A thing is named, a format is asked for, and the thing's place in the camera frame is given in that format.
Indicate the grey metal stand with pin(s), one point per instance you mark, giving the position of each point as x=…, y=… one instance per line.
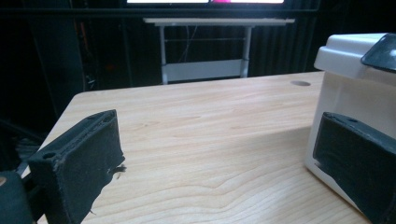
x=202, y=70

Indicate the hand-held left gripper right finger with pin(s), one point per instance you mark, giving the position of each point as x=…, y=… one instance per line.
x=358, y=161

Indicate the white plastic storage box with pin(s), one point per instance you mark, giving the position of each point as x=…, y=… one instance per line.
x=348, y=99

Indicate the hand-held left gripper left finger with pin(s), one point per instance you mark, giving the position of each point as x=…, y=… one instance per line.
x=77, y=155

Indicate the white box lid black latches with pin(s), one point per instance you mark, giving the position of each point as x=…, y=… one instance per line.
x=342, y=49

